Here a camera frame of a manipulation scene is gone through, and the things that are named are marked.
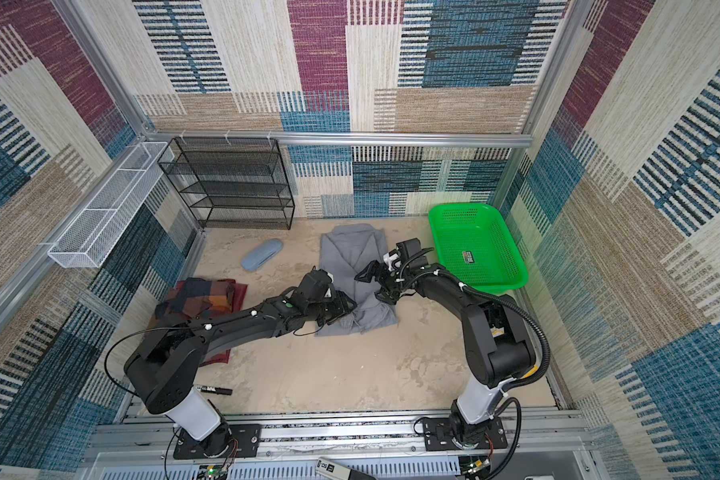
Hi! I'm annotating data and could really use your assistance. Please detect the black marker pen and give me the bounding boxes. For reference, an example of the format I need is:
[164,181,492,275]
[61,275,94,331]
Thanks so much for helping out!
[195,385,234,396]

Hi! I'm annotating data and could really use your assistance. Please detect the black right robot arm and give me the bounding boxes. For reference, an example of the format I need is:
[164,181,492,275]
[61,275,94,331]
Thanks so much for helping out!
[355,238,551,449]

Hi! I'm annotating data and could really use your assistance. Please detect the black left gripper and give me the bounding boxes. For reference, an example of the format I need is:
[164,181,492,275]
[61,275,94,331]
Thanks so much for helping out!
[305,290,358,326]

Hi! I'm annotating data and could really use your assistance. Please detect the black wire mesh shelf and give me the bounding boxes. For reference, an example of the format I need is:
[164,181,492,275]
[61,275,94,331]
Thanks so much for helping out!
[158,137,295,230]

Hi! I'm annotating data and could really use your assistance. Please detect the grey long sleeve shirt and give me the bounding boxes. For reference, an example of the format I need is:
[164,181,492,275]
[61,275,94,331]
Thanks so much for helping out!
[314,223,399,337]

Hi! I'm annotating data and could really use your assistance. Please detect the multicolour patchwork folded shirt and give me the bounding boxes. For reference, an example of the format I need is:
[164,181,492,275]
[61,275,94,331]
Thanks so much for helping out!
[152,277,238,325]

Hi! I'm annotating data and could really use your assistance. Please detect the blue fabric glasses case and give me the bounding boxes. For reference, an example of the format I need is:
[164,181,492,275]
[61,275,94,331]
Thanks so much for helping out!
[241,239,283,272]

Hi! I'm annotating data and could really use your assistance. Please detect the white wire mesh basket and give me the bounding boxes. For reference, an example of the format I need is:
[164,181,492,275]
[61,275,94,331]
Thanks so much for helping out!
[48,142,168,269]

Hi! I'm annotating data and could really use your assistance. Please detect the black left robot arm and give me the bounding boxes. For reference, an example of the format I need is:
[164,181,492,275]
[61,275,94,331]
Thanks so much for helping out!
[124,268,357,459]

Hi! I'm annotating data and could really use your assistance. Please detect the maroon folded shirt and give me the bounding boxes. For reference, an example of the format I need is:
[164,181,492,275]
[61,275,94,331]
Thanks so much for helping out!
[149,278,248,367]

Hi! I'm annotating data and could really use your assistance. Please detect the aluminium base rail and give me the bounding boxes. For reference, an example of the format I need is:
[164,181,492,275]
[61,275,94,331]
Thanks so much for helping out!
[76,407,608,479]

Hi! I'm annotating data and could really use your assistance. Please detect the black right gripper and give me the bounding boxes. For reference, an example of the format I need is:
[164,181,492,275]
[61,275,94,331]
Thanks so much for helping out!
[354,260,410,304]

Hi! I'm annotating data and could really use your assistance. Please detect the green plastic basket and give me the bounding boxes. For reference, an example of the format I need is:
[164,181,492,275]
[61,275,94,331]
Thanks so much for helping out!
[428,203,528,295]

